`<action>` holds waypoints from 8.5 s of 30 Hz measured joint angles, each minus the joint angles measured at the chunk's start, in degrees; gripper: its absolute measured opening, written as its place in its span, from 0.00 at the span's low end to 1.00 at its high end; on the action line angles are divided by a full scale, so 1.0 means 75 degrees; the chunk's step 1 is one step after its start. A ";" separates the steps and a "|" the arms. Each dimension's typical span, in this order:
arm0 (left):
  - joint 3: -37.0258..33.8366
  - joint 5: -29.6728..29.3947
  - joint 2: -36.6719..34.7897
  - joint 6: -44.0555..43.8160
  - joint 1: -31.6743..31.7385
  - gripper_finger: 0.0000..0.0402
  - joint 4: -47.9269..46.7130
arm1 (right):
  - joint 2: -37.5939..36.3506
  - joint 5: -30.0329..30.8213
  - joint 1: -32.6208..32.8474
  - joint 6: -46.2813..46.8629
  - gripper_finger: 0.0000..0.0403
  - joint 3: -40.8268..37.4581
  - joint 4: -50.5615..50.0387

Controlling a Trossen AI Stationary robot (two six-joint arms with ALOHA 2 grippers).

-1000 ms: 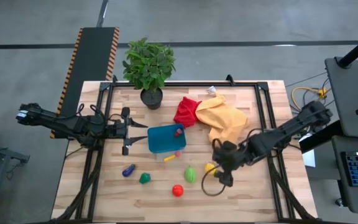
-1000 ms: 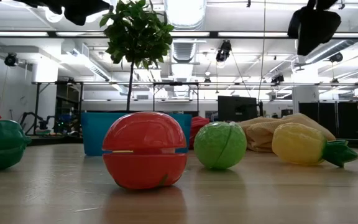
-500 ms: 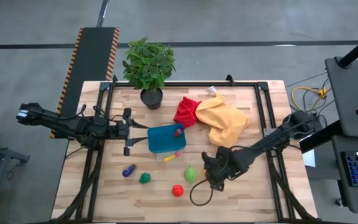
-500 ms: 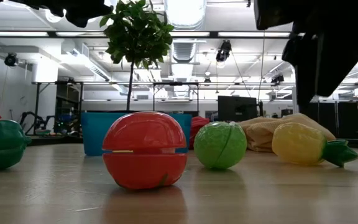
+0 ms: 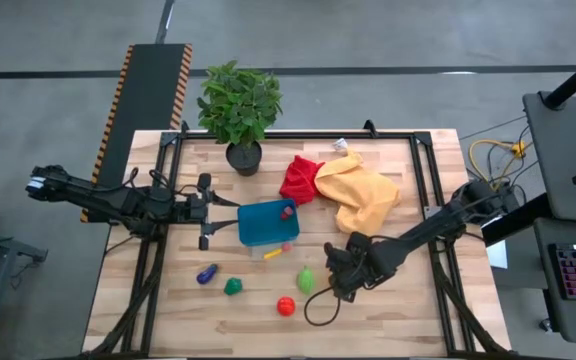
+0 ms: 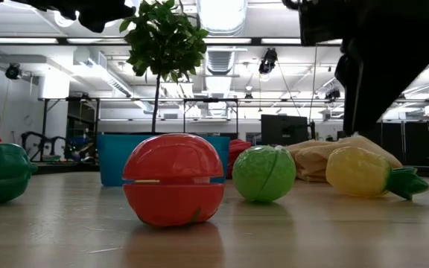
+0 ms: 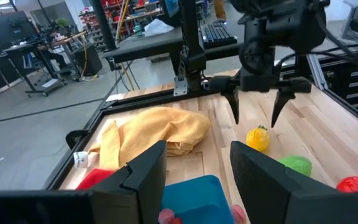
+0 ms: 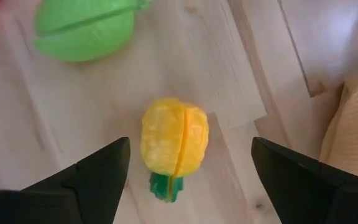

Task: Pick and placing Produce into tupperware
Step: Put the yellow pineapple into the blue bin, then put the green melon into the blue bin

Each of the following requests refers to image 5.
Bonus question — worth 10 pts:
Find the black aluminium table frame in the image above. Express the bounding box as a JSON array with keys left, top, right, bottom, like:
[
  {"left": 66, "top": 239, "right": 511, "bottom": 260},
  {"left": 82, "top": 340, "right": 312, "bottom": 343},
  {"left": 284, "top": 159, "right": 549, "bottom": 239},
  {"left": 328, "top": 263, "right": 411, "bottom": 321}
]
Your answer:
[{"left": 85, "top": 119, "right": 512, "bottom": 359}]

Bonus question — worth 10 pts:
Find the yellow cloth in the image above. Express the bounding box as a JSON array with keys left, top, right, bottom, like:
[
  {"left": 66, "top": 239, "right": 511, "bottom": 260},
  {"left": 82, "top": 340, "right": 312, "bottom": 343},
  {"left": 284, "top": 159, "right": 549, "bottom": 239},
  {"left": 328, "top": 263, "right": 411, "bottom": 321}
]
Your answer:
[{"left": 313, "top": 148, "right": 403, "bottom": 236}]

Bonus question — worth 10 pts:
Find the green toy bell pepper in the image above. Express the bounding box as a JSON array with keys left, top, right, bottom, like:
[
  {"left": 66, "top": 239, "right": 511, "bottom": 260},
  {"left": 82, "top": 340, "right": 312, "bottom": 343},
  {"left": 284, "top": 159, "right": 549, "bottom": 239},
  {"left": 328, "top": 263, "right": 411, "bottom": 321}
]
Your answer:
[{"left": 223, "top": 276, "right": 244, "bottom": 297}]

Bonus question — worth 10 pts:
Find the black loop cable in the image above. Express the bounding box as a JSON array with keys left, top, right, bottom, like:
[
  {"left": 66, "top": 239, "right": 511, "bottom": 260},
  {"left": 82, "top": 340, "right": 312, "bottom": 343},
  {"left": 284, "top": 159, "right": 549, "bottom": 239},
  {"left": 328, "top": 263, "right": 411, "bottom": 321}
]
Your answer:
[{"left": 303, "top": 285, "right": 343, "bottom": 328}]

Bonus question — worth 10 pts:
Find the red cloth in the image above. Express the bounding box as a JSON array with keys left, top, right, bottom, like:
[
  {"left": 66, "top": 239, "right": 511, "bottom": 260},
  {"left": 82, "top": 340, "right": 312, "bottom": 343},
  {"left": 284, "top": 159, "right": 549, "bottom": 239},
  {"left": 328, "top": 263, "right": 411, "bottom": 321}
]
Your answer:
[{"left": 278, "top": 154, "right": 326, "bottom": 207}]

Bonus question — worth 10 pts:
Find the grey desk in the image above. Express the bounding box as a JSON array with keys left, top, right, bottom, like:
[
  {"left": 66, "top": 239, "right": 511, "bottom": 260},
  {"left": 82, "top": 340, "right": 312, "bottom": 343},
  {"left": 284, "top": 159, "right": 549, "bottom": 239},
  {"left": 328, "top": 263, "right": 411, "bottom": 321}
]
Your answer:
[{"left": 532, "top": 216, "right": 576, "bottom": 348}]

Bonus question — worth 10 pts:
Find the red toy tomato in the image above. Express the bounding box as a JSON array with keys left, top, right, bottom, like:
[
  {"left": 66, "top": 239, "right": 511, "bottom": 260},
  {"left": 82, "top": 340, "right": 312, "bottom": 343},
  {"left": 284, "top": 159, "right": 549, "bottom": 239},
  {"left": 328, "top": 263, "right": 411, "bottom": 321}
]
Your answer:
[{"left": 276, "top": 295, "right": 297, "bottom": 318}]

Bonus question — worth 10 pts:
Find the purple toy eggplant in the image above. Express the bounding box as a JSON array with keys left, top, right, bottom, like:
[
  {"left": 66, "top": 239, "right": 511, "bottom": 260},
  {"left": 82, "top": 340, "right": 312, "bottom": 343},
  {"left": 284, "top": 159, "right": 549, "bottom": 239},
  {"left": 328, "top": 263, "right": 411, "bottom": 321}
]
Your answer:
[{"left": 195, "top": 262, "right": 220, "bottom": 287}]

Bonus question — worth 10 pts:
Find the grey cart with black pole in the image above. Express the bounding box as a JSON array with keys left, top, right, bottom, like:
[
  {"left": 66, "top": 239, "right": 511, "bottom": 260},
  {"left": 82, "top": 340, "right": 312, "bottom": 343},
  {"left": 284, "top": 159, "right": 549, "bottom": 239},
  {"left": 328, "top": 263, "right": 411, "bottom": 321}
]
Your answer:
[{"left": 521, "top": 45, "right": 576, "bottom": 224}]

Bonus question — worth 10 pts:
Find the white paper sheet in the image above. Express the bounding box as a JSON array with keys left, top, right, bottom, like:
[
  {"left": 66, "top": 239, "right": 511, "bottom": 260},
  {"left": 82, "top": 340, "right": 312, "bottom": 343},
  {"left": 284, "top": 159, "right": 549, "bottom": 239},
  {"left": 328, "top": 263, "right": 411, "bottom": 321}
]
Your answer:
[{"left": 485, "top": 239, "right": 510, "bottom": 271}]

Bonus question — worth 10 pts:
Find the yellow cable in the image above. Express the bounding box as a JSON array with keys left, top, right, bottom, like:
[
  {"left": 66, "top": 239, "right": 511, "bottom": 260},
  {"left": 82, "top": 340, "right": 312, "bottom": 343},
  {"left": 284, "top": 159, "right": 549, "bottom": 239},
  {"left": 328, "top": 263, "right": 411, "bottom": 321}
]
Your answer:
[{"left": 468, "top": 138, "right": 529, "bottom": 192}]

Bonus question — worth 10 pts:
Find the black mat with hazard stripes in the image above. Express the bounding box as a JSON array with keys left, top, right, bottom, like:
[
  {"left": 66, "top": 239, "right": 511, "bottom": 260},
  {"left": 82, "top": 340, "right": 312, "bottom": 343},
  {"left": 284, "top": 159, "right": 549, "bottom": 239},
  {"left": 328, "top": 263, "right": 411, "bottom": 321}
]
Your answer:
[{"left": 79, "top": 43, "right": 194, "bottom": 224}]

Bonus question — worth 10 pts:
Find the blue plastic tupperware container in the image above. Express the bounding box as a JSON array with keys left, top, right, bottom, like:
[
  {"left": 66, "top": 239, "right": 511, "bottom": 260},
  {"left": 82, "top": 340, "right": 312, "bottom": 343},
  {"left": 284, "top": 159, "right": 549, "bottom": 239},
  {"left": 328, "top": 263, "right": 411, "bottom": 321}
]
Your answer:
[{"left": 236, "top": 198, "right": 301, "bottom": 248}]

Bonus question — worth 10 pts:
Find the potted green plant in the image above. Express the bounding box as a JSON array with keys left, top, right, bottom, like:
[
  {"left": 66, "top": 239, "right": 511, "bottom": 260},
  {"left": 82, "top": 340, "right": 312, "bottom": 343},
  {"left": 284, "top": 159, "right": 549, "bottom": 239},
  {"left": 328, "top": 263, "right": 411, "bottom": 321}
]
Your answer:
[{"left": 196, "top": 59, "right": 285, "bottom": 178}]

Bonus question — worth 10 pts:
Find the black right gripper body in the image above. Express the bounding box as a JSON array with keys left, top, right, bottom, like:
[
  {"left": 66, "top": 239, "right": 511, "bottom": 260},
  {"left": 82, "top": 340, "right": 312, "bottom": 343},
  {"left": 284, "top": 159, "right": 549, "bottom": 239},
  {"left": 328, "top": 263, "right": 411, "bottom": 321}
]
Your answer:
[{"left": 323, "top": 231, "right": 370, "bottom": 304}]

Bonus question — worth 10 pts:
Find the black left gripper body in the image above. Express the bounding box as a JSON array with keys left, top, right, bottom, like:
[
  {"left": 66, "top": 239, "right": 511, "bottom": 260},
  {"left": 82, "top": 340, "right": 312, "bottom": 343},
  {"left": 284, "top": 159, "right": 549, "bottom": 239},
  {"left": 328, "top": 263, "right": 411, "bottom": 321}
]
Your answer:
[{"left": 181, "top": 172, "right": 216, "bottom": 252}]

